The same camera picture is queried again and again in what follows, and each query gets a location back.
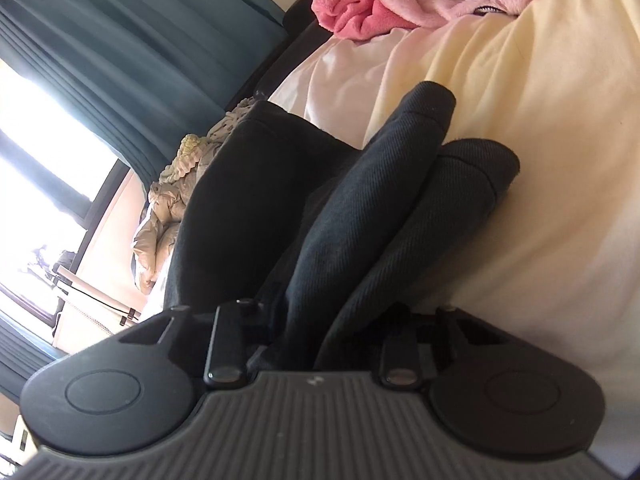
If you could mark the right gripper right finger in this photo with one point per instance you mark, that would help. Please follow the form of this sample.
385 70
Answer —
400 365

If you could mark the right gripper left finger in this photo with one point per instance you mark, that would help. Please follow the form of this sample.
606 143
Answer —
225 365

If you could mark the beige quilted jacket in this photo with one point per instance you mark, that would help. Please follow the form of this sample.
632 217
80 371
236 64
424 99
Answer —
168 196

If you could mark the pastel bed sheet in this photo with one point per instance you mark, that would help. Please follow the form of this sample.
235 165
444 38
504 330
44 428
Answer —
557 263

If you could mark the left blue curtain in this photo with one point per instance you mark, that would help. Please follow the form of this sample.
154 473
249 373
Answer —
22 354

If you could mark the blue curtain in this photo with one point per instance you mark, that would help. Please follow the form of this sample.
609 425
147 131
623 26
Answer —
141 74
22 354

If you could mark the dark framed window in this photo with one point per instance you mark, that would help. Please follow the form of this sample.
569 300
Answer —
56 179

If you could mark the right blue curtain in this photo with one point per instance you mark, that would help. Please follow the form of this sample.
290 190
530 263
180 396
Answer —
141 74

